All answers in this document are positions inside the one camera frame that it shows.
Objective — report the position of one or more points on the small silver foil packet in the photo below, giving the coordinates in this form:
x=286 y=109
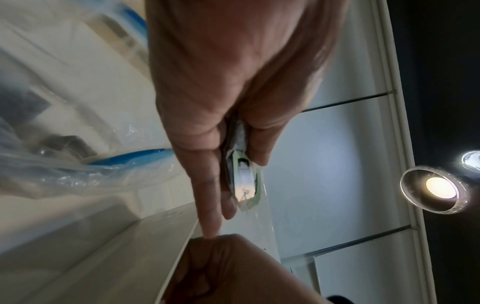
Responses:
x=243 y=175

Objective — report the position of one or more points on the person's right hand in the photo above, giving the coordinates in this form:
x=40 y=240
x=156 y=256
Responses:
x=232 y=273

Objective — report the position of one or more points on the person's left hand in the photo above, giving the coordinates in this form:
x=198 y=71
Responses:
x=225 y=59

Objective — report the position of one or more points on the clear plastic bag blue zip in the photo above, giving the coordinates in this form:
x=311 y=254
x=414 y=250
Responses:
x=75 y=160

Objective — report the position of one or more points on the clear plastic film strip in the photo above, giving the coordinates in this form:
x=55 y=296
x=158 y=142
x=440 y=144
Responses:
x=270 y=225

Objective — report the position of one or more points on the round glass ceiling lamp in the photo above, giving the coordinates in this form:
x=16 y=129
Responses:
x=435 y=189
x=471 y=160

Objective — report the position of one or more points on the white cardboard panel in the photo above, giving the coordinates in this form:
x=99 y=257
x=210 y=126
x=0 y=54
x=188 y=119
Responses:
x=112 y=258

